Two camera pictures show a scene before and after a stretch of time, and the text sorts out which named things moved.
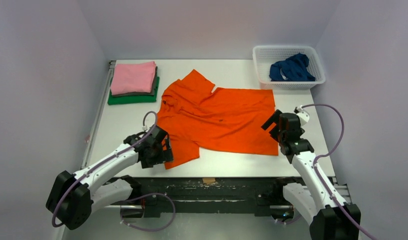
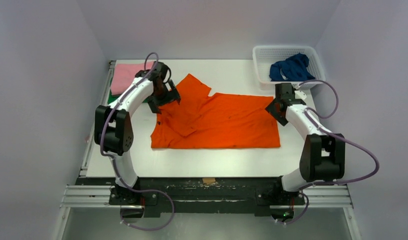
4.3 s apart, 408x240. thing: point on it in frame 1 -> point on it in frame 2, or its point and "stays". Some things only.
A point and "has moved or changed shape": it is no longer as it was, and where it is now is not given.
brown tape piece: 208,180 stays
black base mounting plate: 163,197 stays
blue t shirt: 293,69 stays
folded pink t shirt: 134,77 stays
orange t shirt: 222,120 has moved or changed shape
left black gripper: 162,145 -> 164,98
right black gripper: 277,124 -> 278,108
